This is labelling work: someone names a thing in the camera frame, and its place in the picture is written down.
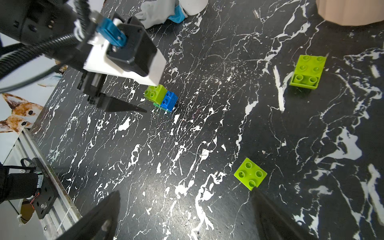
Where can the lime lego brick 2x2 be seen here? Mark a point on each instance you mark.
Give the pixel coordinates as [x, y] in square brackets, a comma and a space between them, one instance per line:
[250, 174]

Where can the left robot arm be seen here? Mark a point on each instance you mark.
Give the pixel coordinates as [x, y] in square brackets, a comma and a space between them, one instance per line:
[78, 37]

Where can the grey work glove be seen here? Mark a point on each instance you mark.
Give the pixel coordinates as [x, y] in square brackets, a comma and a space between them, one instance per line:
[157, 12]

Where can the large beige plant pot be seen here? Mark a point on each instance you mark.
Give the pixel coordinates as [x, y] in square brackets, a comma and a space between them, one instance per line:
[351, 12]

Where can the dark green lego brick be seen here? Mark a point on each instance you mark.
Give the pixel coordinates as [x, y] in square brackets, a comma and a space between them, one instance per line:
[157, 105]

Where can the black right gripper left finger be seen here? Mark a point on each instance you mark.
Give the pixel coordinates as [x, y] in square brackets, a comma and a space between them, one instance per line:
[98, 224]

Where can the lime lego brick 2x3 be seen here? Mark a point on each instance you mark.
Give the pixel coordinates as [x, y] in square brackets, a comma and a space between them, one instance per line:
[308, 71]

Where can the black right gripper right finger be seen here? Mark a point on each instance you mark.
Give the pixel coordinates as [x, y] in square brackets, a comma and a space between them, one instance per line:
[271, 222]

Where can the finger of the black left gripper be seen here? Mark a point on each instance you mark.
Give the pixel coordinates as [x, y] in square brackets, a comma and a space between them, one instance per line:
[113, 105]

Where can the blue lego brick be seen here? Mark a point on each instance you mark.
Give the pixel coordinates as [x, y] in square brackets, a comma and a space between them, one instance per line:
[169, 101]

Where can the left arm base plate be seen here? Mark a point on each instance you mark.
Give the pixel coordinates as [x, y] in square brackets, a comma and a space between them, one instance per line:
[43, 200]

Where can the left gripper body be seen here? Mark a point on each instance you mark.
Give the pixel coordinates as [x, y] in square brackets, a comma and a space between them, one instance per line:
[124, 49]

